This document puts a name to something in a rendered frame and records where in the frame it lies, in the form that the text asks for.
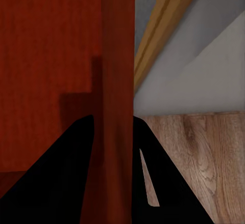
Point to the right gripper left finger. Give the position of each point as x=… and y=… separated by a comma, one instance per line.
x=52, y=190

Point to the storage box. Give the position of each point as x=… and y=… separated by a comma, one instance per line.
x=60, y=61

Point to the door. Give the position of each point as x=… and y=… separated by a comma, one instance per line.
x=165, y=17

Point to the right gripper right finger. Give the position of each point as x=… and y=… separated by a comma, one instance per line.
x=178, y=203

